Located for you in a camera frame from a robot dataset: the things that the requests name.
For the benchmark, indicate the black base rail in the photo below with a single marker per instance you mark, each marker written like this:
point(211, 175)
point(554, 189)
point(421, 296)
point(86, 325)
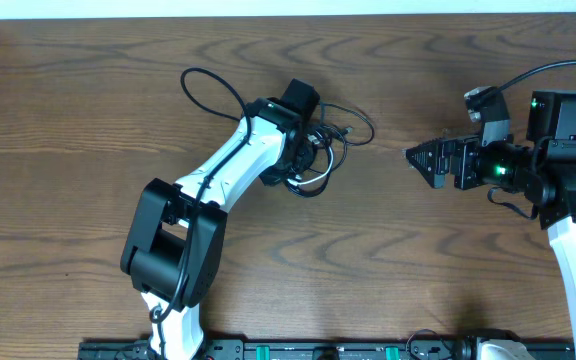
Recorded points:
point(423, 344)

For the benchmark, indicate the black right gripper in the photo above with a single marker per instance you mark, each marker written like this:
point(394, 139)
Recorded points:
point(465, 147)

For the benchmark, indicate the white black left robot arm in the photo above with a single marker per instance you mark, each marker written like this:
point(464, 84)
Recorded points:
point(175, 241)

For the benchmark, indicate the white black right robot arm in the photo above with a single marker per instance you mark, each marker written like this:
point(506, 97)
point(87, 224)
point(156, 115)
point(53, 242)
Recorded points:
point(544, 172)

